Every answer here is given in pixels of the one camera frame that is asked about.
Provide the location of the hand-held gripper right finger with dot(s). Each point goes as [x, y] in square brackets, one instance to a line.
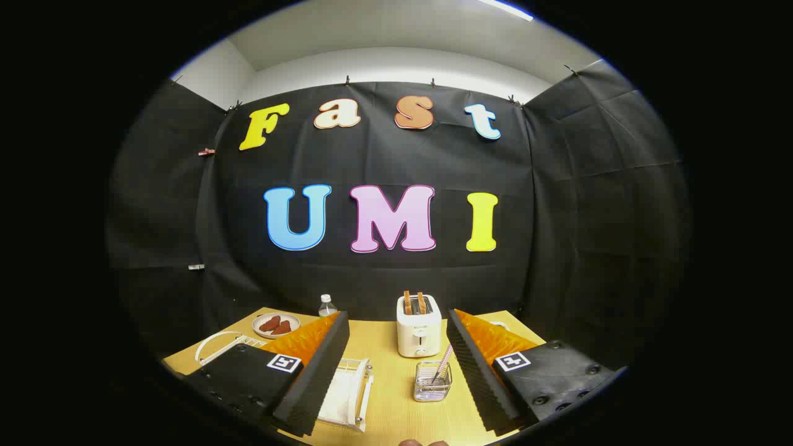
[480, 384]

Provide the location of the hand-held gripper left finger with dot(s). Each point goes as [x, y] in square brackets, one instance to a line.
[316, 384]

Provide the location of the white divided bean tray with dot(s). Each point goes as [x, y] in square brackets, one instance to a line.
[499, 324]

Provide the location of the brown sausage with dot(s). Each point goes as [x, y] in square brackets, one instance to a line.
[282, 327]
[269, 323]

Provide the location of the small white saucer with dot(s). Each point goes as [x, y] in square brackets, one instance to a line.
[260, 332]

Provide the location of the white toaster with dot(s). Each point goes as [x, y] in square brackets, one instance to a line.
[419, 337]

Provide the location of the green label plastic bottle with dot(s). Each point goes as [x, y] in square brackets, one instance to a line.
[327, 308]

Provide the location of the toast slice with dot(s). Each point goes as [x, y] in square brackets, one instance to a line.
[422, 303]
[407, 302]

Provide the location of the ceiling light strip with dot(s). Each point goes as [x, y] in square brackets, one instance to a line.
[508, 8]

